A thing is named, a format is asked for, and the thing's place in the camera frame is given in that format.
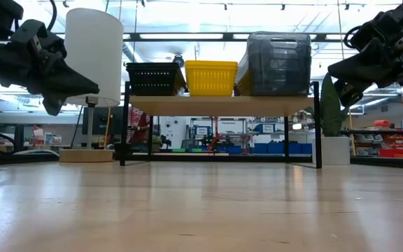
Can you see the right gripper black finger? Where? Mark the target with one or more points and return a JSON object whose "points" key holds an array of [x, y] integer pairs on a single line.
{"points": [[366, 64], [352, 91]]}

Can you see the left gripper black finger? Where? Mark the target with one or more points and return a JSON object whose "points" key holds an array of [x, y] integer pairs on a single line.
{"points": [[58, 84], [52, 103]]}

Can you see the grey translucent plastic bin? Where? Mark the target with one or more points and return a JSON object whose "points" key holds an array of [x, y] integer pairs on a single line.
{"points": [[278, 73]]}

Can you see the yellow slotted plastic basket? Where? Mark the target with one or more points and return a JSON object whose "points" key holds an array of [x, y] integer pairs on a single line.
{"points": [[243, 85], [210, 80]]}

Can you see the black metal wooden shelf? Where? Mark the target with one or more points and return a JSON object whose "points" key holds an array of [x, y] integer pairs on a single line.
{"points": [[222, 106]]}

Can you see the dark green leafy plant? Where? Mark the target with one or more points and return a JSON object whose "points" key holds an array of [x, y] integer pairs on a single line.
{"points": [[331, 108]]}

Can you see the orange rounded object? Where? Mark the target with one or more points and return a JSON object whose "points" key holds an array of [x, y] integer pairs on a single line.
{"points": [[382, 123]]}

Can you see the white shade table lamp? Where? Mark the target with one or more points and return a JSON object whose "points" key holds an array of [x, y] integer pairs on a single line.
{"points": [[93, 52]]}

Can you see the black monitor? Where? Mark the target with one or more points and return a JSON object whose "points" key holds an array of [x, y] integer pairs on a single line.
{"points": [[100, 120]]}

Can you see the white square planter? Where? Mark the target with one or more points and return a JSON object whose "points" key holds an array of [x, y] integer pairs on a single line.
{"points": [[332, 150]]}

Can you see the blue plastic storage bin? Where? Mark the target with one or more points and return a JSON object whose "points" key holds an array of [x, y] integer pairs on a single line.
{"points": [[294, 148], [234, 150], [260, 148], [276, 148], [306, 148]]}

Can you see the red plastic storage bin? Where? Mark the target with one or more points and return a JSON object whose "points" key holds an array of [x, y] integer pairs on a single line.
{"points": [[394, 153]]}

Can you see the person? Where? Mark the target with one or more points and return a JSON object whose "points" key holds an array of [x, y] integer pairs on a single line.
{"points": [[136, 122]]}

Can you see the black slotted plastic basket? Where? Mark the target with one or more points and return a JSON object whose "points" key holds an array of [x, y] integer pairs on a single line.
{"points": [[152, 80]]}

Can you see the blue labelled box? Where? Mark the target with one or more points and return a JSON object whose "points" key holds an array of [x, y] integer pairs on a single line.
{"points": [[264, 128]]}

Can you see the white machine housing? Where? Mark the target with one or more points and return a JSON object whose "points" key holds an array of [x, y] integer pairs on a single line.
{"points": [[173, 133]]}

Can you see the white wall sign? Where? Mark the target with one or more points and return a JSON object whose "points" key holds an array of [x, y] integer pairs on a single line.
{"points": [[229, 127]]}

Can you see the black frame bar with lights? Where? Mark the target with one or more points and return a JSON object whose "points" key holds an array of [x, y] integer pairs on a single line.
{"points": [[227, 36]]}

